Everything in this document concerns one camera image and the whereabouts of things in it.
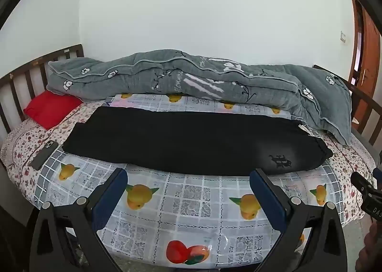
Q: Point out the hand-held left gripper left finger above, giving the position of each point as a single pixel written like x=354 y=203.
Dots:
x=110 y=194

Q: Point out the wooden footboard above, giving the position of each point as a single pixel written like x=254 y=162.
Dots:
x=365 y=102

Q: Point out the fruit print plastic cover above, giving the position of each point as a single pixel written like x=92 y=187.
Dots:
x=185 y=194

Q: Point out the dark smartphone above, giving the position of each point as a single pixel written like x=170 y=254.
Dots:
x=43 y=155

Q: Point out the wooden door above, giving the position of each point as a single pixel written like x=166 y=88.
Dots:
x=371 y=51

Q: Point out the grey floral quilt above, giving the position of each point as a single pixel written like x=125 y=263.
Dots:
x=209 y=78

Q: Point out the black pants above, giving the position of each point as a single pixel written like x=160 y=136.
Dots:
x=179 y=140

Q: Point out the wooden slatted headboard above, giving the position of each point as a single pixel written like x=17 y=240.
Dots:
x=18 y=76

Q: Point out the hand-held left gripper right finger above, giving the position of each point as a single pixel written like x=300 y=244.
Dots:
x=267 y=197

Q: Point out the person's right hand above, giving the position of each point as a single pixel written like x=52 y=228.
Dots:
x=373 y=239

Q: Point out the red pillow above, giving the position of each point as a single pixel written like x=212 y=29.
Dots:
x=50 y=108

